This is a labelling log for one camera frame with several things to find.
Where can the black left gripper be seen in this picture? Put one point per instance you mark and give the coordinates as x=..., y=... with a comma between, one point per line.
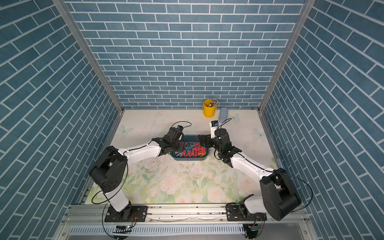
x=182, y=145

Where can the yellow pen cup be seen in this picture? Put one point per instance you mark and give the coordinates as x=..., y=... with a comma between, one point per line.
x=209, y=109

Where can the grey blue cylinder case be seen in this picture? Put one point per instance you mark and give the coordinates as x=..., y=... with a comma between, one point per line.
x=223, y=114

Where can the aluminium corner post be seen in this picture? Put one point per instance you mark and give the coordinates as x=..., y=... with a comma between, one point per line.
x=81, y=41
x=305, y=11

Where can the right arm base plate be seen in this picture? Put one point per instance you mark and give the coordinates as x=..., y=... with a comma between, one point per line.
x=236, y=212

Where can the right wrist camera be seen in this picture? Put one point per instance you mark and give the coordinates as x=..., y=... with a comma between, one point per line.
x=213, y=127

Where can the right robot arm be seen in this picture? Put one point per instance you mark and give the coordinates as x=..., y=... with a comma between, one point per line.
x=279, y=196

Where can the aluminium front rail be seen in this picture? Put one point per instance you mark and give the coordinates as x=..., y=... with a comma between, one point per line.
x=159, y=214

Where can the aluminium corner post right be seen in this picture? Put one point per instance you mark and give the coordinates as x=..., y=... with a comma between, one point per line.
x=305, y=11

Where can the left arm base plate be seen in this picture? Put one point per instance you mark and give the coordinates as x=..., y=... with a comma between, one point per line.
x=126, y=213

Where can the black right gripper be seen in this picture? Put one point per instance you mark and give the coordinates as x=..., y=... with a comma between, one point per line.
x=204, y=138

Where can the pens in yellow cup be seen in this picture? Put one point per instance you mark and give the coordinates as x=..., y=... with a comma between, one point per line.
x=213, y=103

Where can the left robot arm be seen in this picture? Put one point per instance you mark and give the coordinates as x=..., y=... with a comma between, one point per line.
x=111, y=168

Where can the aluminium corner post left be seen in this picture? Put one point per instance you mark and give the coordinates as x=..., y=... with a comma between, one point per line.
x=81, y=41

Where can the dark teal storage box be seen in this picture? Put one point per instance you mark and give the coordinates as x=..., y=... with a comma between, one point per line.
x=192, y=151

